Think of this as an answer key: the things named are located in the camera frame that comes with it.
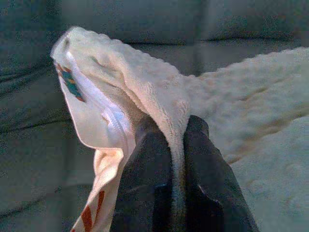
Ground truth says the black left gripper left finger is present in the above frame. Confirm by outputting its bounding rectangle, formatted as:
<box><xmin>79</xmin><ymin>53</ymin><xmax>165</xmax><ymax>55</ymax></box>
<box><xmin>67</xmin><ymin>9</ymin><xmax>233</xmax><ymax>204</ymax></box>
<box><xmin>115</xmin><ymin>115</ymin><xmax>180</xmax><ymax>232</ymax></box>

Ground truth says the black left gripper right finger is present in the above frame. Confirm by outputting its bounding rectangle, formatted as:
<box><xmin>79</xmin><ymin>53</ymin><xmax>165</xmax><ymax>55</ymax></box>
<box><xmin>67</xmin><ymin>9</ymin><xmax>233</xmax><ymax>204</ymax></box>
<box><xmin>180</xmin><ymin>115</ymin><xmax>259</xmax><ymax>232</ymax></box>

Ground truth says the grey fabric sofa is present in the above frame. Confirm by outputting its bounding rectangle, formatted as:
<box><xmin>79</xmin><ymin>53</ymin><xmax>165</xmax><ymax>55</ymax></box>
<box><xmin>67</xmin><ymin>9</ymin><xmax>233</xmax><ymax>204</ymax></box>
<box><xmin>0</xmin><ymin>0</ymin><xmax>309</xmax><ymax>232</ymax></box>

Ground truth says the white fluffy pillow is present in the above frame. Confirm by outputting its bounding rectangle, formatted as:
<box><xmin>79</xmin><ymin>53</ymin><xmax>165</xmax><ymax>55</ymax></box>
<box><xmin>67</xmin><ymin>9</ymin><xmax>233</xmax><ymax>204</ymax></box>
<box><xmin>50</xmin><ymin>26</ymin><xmax>309</xmax><ymax>232</ymax></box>

